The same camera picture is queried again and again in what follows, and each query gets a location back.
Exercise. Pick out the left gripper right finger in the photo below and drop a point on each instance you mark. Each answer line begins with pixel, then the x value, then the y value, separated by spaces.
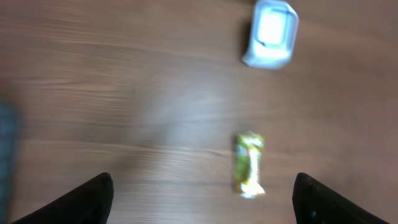
pixel 315 203

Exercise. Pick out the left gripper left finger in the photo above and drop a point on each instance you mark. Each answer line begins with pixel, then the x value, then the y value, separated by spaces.
pixel 89 203

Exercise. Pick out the green snack packet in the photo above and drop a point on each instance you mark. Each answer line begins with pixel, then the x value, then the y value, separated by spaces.
pixel 248 149

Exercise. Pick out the white barcode scanner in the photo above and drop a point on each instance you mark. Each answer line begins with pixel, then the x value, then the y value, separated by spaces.
pixel 272 37

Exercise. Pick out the grey plastic basket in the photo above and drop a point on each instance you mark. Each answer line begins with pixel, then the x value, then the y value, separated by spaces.
pixel 9 138

